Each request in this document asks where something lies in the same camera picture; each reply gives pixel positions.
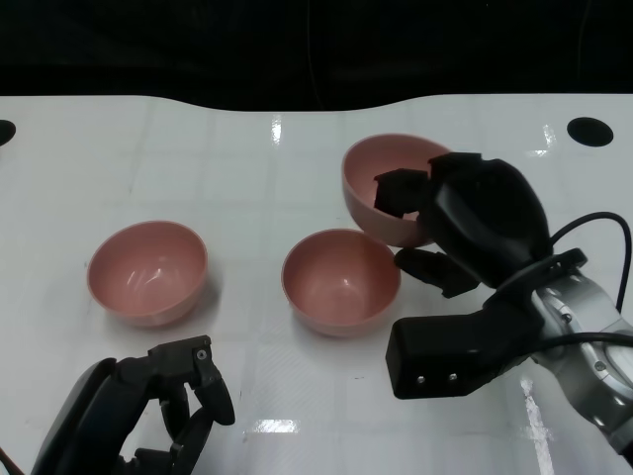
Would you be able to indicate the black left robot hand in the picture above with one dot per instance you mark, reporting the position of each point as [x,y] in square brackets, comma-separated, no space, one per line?
[94,420]

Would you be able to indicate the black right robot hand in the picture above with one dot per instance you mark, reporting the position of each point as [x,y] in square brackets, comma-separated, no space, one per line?
[489,218]

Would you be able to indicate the pink plastic bowl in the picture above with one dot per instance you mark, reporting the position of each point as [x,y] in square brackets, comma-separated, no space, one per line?
[341,287]
[366,161]
[148,267]

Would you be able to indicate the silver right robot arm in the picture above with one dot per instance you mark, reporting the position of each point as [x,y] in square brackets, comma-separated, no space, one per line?
[583,316]

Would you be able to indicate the black round table grommet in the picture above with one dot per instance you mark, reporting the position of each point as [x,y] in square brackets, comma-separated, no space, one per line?
[589,131]
[6,132]

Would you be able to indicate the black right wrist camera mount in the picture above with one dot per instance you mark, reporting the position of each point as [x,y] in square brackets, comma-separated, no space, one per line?
[435,346]

